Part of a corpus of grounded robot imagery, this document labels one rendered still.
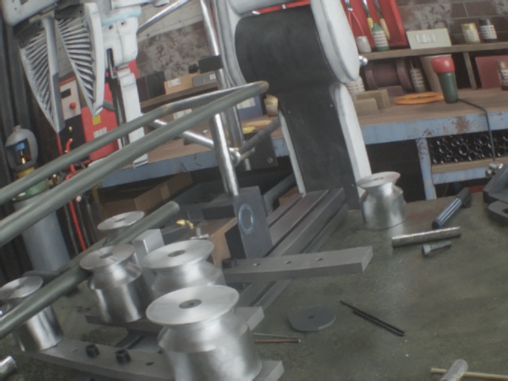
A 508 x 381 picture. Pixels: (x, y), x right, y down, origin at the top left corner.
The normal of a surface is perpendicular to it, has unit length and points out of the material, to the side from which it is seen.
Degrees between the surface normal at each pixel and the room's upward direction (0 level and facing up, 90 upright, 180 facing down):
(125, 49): 90
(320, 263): 0
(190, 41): 90
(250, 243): 90
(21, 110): 90
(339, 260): 0
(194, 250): 0
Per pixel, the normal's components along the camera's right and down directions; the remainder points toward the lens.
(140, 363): -0.23, -0.95
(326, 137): -0.26, 0.42
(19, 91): 0.31, 0.15
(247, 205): 0.90, -0.11
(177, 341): -0.48, -0.52
